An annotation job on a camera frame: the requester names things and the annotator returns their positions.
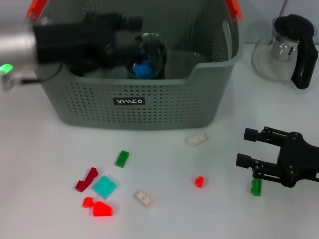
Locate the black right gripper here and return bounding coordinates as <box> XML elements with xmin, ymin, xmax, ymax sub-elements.
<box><xmin>235</xmin><ymin>126</ymin><xmax>319</xmax><ymax>188</ymax></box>

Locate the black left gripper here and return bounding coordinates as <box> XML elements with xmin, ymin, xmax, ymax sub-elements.
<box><xmin>33</xmin><ymin>12</ymin><xmax>144</xmax><ymax>73</ymax></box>

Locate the blue square brick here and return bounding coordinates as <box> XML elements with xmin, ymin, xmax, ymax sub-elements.
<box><xmin>132</xmin><ymin>60</ymin><xmax>153</xmax><ymax>78</ymax></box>

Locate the green stepped brick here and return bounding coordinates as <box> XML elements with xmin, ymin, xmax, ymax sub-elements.
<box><xmin>250</xmin><ymin>178</ymin><xmax>263</xmax><ymax>197</ymax></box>

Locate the white brick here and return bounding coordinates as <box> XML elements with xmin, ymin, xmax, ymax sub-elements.
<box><xmin>185</xmin><ymin>133</ymin><xmax>209</xmax><ymax>147</ymax></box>
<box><xmin>135</xmin><ymin>190</ymin><xmax>158</xmax><ymax>208</ymax></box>

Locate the dark red curved brick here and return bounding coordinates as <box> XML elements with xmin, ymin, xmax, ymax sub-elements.
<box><xmin>75</xmin><ymin>167</ymin><xmax>99</xmax><ymax>193</ymax></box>

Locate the teal square brick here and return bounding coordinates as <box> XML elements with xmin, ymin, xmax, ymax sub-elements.
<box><xmin>92</xmin><ymin>175</ymin><xmax>118</xmax><ymax>200</ymax></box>

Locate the red slope brick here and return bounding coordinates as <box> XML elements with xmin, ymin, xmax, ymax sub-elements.
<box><xmin>92</xmin><ymin>201</ymin><xmax>113</xmax><ymax>218</ymax></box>

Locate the grey perforated storage bin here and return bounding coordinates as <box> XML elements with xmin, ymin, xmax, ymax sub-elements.
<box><xmin>18</xmin><ymin>0</ymin><xmax>246</xmax><ymax>131</ymax></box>

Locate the glass pitcher black handle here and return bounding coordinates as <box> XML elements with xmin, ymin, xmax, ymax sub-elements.
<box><xmin>252</xmin><ymin>14</ymin><xmax>319</xmax><ymax>90</ymax></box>

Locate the thin dark arm cable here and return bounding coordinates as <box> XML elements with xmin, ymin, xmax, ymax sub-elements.
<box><xmin>21</xmin><ymin>63</ymin><xmax>63</xmax><ymax>84</ymax></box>

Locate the silver spring cable plug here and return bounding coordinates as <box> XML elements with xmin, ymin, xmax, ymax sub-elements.
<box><xmin>1</xmin><ymin>74</ymin><xmax>22</xmax><ymax>92</ymax></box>

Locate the thin grey background cable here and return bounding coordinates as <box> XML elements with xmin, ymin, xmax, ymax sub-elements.
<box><xmin>280</xmin><ymin>0</ymin><xmax>289</xmax><ymax>17</ymax></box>

